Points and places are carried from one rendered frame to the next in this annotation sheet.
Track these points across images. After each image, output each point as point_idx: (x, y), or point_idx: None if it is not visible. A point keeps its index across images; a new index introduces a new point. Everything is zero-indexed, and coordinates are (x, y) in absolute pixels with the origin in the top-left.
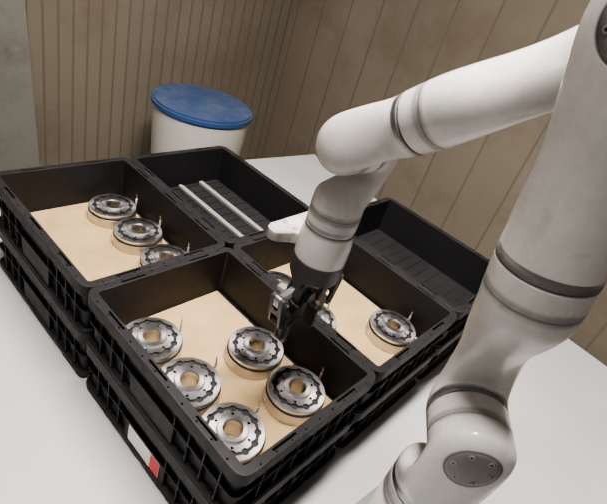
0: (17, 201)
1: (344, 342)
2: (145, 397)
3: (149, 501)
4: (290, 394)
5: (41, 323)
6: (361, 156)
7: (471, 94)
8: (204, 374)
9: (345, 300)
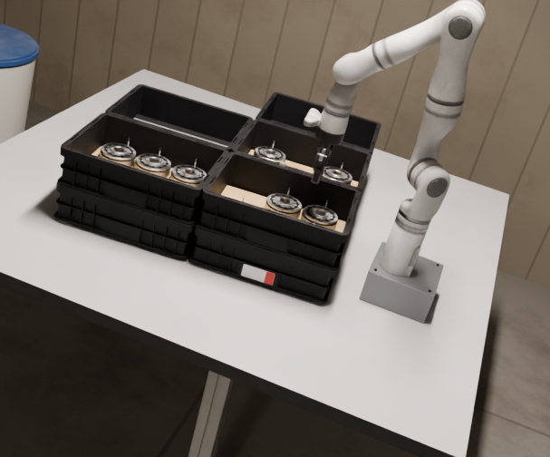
0: (101, 158)
1: (333, 181)
2: (263, 235)
3: (275, 296)
4: (322, 216)
5: (125, 244)
6: (361, 74)
7: (407, 44)
8: None
9: None
